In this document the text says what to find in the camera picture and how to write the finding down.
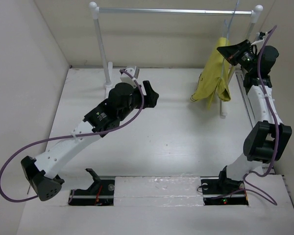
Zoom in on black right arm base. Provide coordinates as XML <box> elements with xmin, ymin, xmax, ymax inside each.
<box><xmin>197</xmin><ymin>177</ymin><xmax>248</xmax><ymax>206</ymax></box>

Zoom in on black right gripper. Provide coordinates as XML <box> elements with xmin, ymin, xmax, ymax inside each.
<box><xmin>217</xmin><ymin>38</ymin><xmax>257</xmax><ymax>72</ymax></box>

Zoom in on white and silver clothes rack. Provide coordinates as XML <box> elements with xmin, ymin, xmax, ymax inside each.
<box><xmin>89</xmin><ymin>1</ymin><xmax>264</xmax><ymax>118</ymax></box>

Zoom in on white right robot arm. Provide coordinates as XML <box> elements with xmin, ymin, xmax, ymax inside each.
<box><xmin>217</xmin><ymin>29</ymin><xmax>292</xmax><ymax>193</ymax></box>

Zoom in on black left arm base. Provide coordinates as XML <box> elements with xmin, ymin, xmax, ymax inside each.
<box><xmin>68</xmin><ymin>177</ymin><xmax>115</xmax><ymax>206</ymax></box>

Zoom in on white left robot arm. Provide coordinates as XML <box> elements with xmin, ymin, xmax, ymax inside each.
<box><xmin>21</xmin><ymin>67</ymin><xmax>159</xmax><ymax>201</ymax></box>

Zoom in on yellow-green trousers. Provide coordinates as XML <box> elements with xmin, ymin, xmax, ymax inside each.
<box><xmin>190</xmin><ymin>37</ymin><xmax>231</xmax><ymax>109</ymax></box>

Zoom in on light blue wire hanger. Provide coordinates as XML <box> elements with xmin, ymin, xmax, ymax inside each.
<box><xmin>220</xmin><ymin>0</ymin><xmax>240</xmax><ymax>79</ymax></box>

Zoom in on aluminium rail at right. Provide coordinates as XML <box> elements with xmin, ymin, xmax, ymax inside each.
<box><xmin>235</xmin><ymin>69</ymin><xmax>256</xmax><ymax>127</ymax></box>

